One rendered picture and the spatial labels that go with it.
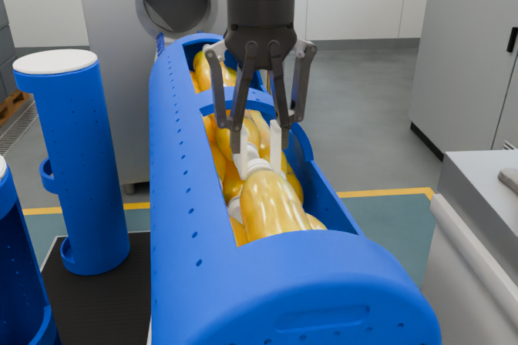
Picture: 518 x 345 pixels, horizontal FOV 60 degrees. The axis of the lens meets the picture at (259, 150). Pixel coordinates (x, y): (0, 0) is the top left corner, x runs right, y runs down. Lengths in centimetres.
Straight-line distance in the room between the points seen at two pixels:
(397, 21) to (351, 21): 56
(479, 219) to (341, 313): 48
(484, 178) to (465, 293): 21
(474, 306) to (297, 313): 55
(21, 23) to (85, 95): 418
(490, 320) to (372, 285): 49
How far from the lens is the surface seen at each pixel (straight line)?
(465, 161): 93
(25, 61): 180
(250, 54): 51
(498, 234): 82
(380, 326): 45
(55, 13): 570
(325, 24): 561
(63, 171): 180
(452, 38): 311
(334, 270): 39
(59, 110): 169
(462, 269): 92
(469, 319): 93
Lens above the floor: 149
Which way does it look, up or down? 28 degrees down
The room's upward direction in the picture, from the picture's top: straight up
